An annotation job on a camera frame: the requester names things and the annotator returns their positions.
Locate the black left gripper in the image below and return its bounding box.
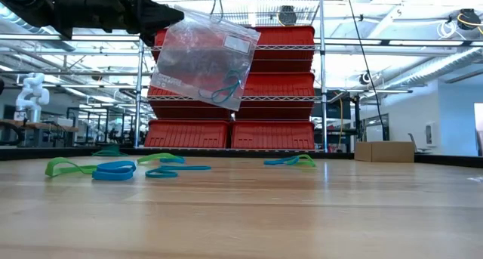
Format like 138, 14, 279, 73
49, 0, 185, 47

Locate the clear plastic zip bag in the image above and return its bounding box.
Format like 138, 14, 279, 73
149, 5, 261, 112

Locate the black round device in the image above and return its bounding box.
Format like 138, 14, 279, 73
277, 5, 299, 26

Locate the wooden workbench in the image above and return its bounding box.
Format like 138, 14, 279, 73
0, 118, 79, 147

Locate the small cardboard box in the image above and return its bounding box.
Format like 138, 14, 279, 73
353, 140, 415, 164

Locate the grey office chair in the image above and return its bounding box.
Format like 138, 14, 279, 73
407, 132, 432, 154

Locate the chrome wire shelving cart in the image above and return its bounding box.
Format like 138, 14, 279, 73
134, 0, 329, 154

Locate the yellow hanging cable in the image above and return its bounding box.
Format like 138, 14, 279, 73
337, 94, 346, 150

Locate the thin black hanging cable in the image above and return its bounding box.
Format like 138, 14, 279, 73
346, 0, 389, 142

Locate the black ceiling cord reel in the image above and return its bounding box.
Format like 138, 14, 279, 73
448, 8, 483, 35

